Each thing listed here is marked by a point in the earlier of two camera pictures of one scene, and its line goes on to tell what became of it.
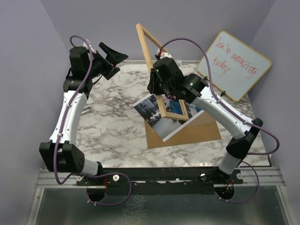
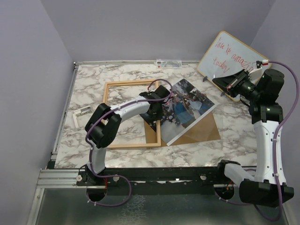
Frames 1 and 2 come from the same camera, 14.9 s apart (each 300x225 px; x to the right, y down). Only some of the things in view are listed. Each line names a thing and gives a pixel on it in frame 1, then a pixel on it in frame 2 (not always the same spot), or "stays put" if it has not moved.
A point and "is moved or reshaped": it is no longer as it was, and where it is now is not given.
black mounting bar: [161, 181] stays put
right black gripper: [152, 87] to [231, 82]
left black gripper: [112, 58] to [157, 116]
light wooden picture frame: [141, 31] to [119, 146]
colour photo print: [165, 127] is moved or reshaped
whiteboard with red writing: [235, 66] stays put
